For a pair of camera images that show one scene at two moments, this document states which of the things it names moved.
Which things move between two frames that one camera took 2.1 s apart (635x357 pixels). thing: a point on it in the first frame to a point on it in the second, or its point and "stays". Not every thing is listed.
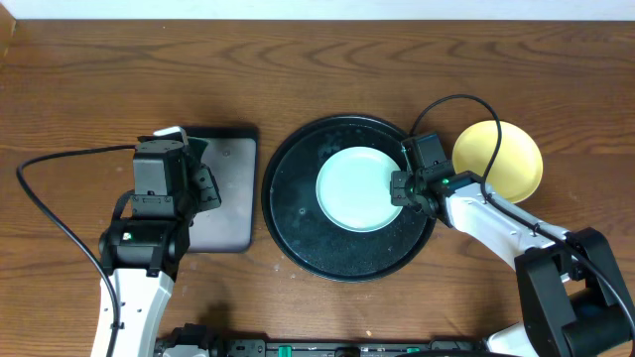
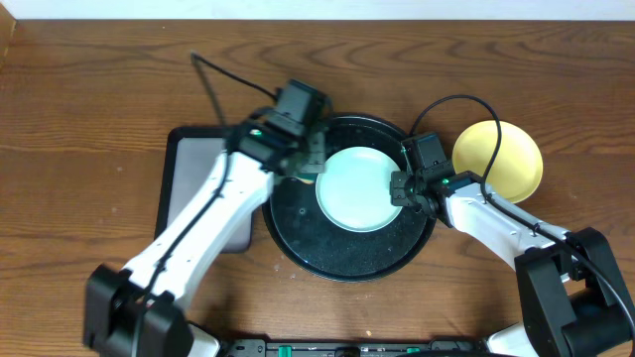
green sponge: (196, 147) to (309, 178)
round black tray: (297, 227) stays
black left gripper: (205, 180) to (320, 150)
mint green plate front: (353, 189) stays
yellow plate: (517, 166) stays
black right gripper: (398, 180) stays
